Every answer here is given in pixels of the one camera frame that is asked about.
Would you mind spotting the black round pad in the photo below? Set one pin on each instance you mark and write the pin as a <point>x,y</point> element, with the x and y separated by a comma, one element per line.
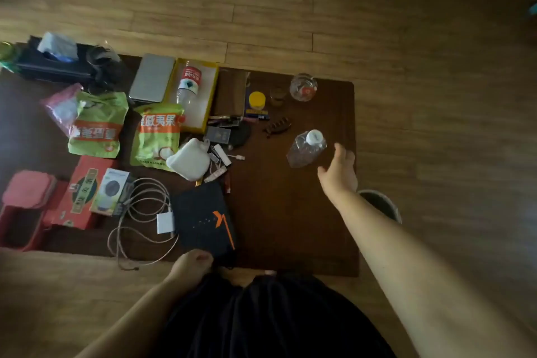
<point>241,134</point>

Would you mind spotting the white tissue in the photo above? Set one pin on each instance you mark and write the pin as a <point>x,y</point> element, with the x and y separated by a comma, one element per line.
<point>58,46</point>

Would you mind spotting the silver rectangular case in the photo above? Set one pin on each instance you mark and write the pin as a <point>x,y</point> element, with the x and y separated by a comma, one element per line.
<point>221,154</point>

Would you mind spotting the gold lipstick case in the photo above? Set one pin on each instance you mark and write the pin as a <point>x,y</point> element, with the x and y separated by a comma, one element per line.
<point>219,117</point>

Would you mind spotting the green plastic bag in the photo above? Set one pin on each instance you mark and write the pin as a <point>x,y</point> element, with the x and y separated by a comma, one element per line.
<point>7,57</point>

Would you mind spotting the white fabric pouch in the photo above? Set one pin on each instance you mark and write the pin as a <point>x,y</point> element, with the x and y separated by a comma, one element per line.
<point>191,159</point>

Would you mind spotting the brown hair claw clip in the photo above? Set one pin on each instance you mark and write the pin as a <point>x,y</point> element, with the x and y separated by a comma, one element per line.
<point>277,125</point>

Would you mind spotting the person's right hand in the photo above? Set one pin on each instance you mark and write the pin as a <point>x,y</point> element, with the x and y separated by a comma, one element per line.
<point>339,175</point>

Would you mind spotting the grey card box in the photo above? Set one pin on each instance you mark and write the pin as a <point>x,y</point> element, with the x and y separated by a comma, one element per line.
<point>217,135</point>

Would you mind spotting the red lipstick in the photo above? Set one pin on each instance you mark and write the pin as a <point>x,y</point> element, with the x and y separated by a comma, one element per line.
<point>227,183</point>

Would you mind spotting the person's right forearm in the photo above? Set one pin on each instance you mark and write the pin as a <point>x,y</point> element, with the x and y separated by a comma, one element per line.
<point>398,269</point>

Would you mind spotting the clear plastic bottle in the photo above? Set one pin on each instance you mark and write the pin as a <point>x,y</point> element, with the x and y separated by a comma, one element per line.
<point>303,151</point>

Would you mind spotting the pink tube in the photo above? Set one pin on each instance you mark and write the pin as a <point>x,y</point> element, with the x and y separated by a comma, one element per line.
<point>251,119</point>

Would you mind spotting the green snack bag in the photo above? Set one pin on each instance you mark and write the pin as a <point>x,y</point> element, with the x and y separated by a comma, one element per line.
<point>157,135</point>
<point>97,127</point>

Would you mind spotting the red cardboard box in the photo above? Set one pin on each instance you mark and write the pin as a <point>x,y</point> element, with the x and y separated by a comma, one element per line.
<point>79,198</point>

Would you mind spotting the dark box orange mark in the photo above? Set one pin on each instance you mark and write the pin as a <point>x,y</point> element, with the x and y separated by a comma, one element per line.
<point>201,219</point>

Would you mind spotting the small clear glass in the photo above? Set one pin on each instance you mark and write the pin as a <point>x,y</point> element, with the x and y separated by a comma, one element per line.
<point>277,96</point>

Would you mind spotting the yellow lid jar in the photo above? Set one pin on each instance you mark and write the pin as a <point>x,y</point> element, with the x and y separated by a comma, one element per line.
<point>257,100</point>

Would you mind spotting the pink plastic bag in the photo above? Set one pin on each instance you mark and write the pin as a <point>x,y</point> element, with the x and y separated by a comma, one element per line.
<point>63,108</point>

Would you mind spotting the yellow tray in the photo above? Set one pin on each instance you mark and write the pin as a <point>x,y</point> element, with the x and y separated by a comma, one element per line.
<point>205,112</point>

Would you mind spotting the white charger block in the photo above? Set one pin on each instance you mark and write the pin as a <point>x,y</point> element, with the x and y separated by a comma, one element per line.
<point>165,223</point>

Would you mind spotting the small white product box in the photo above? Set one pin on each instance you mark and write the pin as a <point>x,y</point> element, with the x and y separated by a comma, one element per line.
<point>111,190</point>

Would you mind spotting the blue slim box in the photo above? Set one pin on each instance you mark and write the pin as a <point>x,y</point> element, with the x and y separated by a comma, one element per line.
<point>256,114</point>

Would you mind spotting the person's black clothing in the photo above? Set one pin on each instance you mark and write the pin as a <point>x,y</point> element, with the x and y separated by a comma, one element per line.
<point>268,315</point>

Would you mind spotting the black tissue box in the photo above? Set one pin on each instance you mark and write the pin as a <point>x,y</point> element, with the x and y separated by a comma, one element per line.
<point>46,68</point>

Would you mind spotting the printed glass jar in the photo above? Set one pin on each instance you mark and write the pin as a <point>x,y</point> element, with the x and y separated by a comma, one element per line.
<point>303,88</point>

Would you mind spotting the red label water bottle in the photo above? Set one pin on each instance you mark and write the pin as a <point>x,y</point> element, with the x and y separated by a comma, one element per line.
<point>189,83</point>

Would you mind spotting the person's left hand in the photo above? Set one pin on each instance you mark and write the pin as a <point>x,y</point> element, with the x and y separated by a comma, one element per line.
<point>191,266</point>

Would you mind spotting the person's left forearm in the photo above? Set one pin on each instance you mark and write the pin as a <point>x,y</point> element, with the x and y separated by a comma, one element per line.
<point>138,324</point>

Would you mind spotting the white small tube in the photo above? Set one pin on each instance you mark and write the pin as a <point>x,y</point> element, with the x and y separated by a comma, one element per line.
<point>215,174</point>

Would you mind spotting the brown notebook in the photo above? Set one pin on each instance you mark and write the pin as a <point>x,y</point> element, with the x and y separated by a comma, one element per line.
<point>230,92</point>

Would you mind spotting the round waste bin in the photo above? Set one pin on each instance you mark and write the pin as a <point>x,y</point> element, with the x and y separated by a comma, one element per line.
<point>388,206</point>

